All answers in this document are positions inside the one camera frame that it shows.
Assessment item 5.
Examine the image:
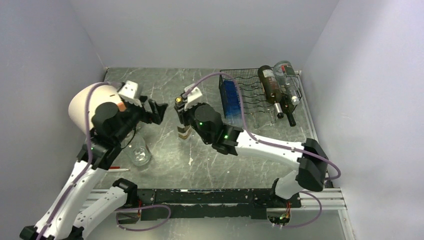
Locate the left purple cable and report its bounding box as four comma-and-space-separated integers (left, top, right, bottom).
34, 81, 120, 240

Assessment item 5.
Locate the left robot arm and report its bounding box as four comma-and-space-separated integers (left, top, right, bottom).
19, 93, 168, 240

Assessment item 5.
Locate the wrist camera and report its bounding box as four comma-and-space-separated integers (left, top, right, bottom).
118, 80, 142, 106
184, 86, 203, 111

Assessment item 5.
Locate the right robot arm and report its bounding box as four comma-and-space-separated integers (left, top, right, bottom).
174, 102, 328, 207

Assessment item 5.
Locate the clear slim glass bottle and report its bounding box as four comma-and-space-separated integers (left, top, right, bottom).
267, 106, 277, 124

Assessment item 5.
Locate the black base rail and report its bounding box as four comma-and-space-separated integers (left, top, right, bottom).
123, 188, 302, 221

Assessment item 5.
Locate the dark green wine bottle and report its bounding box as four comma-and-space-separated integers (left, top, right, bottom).
257, 65, 284, 119
279, 95, 296, 127

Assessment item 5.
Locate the white and orange drum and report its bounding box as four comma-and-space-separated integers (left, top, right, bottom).
68, 82, 127, 135

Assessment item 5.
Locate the dark green wine bottle front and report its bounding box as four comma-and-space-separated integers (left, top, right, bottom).
279, 95, 296, 127

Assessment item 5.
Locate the clear round bottle white cap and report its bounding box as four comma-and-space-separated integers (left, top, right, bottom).
126, 133, 152, 167

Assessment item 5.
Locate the black wire wine rack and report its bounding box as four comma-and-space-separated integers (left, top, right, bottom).
218, 67, 303, 120

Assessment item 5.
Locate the small clear glass bottle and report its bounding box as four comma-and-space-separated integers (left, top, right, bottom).
250, 96, 260, 129

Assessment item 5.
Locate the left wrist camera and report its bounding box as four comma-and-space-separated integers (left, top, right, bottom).
118, 80, 142, 106

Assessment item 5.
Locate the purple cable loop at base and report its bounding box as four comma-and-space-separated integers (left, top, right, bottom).
115, 203, 172, 232

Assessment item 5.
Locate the white pen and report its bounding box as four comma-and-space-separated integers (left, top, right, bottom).
108, 168, 130, 173

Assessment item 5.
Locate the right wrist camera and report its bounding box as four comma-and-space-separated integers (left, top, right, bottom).
184, 86, 203, 111

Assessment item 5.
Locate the clear bottle with label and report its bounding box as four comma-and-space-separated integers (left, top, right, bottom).
175, 96, 193, 142

